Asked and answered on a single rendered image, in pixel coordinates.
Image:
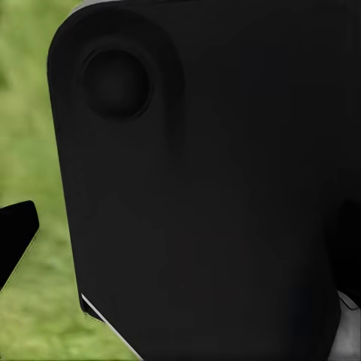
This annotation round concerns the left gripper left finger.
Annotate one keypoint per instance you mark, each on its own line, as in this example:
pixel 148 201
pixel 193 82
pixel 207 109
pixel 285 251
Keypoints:
pixel 18 225

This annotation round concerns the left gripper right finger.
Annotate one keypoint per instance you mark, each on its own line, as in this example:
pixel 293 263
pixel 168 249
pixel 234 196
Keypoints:
pixel 349 224

